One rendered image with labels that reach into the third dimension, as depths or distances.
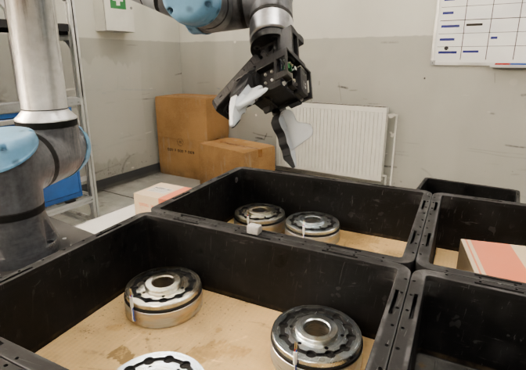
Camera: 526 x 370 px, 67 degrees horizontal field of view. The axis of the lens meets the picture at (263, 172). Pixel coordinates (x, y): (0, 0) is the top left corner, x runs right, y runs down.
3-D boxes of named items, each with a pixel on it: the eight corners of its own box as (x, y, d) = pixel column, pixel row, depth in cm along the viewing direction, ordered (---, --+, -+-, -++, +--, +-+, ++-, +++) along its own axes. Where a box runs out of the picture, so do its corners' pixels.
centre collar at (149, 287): (136, 288, 54) (136, 284, 54) (163, 272, 58) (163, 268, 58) (163, 299, 52) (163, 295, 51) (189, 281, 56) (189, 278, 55)
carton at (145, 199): (135, 216, 121) (133, 192, 119) (163, 204, 131) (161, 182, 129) (177, 226, 114) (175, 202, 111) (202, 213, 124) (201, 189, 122)
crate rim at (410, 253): (146, 224, 64) (145, 210, 63) (239, 176, 90) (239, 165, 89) (411, 284, 47) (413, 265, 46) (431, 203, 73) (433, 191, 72)
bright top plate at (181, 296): (108, 295, 53) (108, 291, 53) (163, 263, 62) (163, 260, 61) (163, 320, 48) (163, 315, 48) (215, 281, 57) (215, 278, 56)
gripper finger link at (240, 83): (232, 84, 56) (255, 65, 63) (224, 88, 57) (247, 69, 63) (249, 113, 57) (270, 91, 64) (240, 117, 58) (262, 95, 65)
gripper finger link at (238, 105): (248, 94, 50) (273, 70, 57) (214, 111, 53) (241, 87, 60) (261, 116, 51) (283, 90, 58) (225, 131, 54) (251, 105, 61)
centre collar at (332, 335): (286, 336, 45) (286, 332, 45) (305, 313, 49) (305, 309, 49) (328, 352, 42) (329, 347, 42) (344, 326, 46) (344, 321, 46)
